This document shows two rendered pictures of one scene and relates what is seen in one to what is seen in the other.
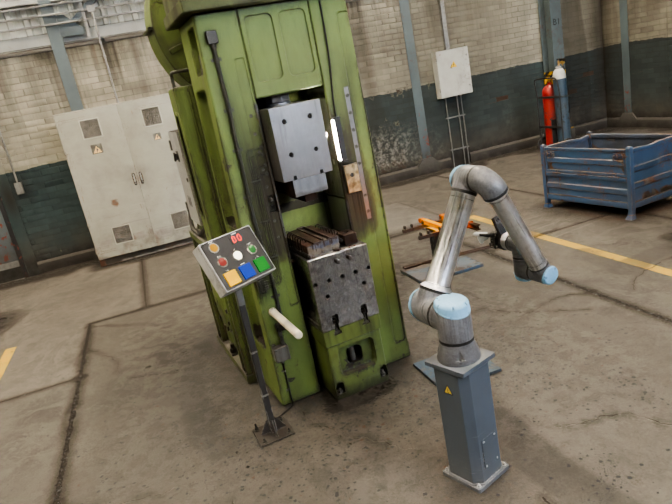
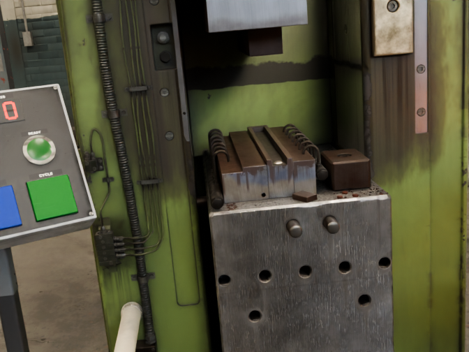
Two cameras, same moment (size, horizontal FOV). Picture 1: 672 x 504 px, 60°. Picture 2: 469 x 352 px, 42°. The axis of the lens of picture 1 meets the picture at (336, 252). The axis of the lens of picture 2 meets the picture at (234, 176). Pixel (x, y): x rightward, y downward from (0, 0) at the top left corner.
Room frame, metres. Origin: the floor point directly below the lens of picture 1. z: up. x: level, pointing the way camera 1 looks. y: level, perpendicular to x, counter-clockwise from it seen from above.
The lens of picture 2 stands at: (2.04, -0.25, 1.30)
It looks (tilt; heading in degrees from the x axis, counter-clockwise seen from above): 15 degrees down; 18
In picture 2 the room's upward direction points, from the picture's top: 5 degrees counter-clockwise
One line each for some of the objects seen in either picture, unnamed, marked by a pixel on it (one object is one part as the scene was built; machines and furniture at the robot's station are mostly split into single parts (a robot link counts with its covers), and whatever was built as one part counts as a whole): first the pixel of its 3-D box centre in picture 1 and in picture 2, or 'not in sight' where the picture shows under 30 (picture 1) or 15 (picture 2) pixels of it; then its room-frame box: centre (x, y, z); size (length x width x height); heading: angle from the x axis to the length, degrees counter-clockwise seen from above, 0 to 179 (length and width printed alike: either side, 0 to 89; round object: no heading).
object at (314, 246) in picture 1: (310, 239); (257, 158); (3.44, 0.14, 0.96); 0.42 x 0.20 x 0.09; 21
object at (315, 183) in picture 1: (297, 182); (246, 6); (3.44, 0.14, 1.32); 0.42 x 0.20 x 0.10; 21
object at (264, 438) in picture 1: (271, 425); not in sight; (2.97, 0.56, 0.05); 0.22 x 0.22 x 0.09; 21
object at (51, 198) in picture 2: (261, 264); (51, 198); (2.95, 0.40, 1.01); 0.07 x 0.05 x 0.07; 136
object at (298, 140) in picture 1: (295, 138); not in sight; (3.46, 0.10, 1.56); 0.42 x 0.39 x 0.40; 21
